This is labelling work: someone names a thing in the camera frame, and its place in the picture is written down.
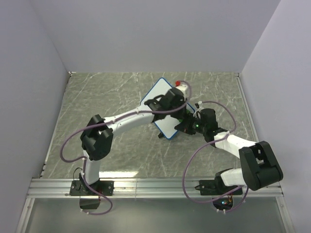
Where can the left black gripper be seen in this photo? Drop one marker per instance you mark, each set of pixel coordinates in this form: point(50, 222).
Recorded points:
point(180, 116)

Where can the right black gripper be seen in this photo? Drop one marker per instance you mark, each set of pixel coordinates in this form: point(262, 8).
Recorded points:
point(183, 126)

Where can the blue-framed small whiteboard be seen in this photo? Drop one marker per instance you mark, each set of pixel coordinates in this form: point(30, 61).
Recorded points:
point(166, 125)

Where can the green whiteboard eraser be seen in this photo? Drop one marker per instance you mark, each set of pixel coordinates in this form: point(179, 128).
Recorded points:
point(185, 115)

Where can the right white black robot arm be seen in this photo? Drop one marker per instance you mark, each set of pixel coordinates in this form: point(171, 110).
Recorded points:
point(259, 166)

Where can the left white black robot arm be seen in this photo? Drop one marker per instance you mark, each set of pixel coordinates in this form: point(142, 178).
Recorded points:
point(98, 135)

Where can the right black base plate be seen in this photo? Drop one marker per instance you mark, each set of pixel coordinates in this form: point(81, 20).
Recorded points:
point(215, 188)

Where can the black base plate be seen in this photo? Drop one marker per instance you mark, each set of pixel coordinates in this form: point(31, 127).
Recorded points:
point(79, 188)
point(215, 188)

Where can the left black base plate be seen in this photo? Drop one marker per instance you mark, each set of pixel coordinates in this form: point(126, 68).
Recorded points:
point(79, 188)

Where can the aluminium mounting rail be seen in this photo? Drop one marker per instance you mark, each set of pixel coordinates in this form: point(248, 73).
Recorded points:
point(138, 188)

